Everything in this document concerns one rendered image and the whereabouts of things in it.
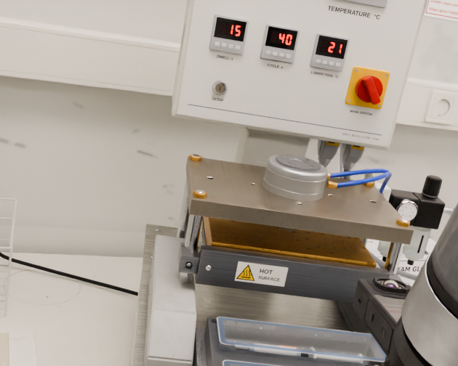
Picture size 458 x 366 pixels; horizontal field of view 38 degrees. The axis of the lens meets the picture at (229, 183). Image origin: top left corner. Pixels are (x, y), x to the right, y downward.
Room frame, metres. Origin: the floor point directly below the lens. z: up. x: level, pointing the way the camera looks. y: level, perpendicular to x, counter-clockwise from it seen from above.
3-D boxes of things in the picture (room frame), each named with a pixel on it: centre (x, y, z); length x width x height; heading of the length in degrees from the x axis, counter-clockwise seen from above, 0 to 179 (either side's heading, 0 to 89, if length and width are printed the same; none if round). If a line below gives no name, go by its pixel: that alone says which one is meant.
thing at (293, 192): (0.86, -0.10, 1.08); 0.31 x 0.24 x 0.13; 98
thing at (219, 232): (0.83, -0.09, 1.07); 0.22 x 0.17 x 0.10; 98
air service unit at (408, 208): (0.99, -0.28, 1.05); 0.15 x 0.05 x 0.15; 98
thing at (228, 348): (0.64, -0.11, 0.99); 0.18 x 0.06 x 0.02; 98
